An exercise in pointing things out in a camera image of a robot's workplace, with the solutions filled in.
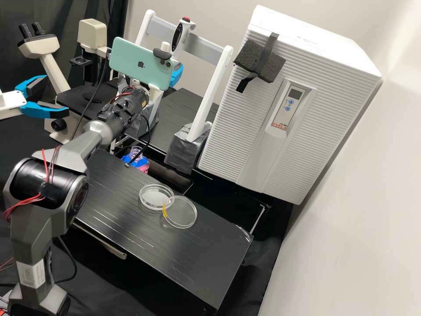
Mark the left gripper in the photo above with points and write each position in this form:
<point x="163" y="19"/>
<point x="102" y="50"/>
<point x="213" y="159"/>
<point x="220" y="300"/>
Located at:
<point x="10" y="102"/>

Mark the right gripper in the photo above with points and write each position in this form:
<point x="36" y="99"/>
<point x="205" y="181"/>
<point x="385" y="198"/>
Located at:
<point x="154" y="96"/>

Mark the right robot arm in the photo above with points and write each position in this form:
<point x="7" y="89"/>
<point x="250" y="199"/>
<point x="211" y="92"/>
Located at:
<point x="70" y="149"/>

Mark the red liquid bottle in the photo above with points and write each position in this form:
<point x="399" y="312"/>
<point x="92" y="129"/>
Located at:
<point x="143" y="163"/>

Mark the cream microscope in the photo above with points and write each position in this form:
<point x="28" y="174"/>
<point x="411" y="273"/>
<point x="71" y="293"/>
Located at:
<point x="49" y="64"/>

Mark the black platform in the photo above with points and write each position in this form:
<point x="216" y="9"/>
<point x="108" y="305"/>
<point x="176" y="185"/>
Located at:
<point x="158" y="243"/>
<point x="184" y="108"/>

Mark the pipette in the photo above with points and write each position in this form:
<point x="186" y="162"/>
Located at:
<point x="179" y="34"/>

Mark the white pipette stand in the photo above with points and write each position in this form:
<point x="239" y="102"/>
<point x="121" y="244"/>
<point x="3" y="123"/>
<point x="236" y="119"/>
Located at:
<point x="210" y="95"/>

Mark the grey taped block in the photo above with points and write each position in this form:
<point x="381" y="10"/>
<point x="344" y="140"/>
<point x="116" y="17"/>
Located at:
<point x="152" y="113"/>
<point x="184" y="149"/>

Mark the incubator door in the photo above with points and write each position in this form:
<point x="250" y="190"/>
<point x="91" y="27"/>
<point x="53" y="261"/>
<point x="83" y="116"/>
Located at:
<point x="243" y="131"/>

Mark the petri dish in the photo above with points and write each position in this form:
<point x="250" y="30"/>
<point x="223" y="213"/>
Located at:
<point x="154" y="196"/>

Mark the petri dish lid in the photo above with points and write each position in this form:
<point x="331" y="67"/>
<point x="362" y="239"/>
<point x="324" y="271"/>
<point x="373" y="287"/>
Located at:
<point x="181" y="212"/>

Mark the white incubator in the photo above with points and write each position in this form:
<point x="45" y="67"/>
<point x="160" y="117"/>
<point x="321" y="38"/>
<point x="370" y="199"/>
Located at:
<point x="315" y="49"/>

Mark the right wrist camera phone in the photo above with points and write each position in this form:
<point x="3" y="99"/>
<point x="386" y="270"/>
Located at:
<point x="138" y="62"/>

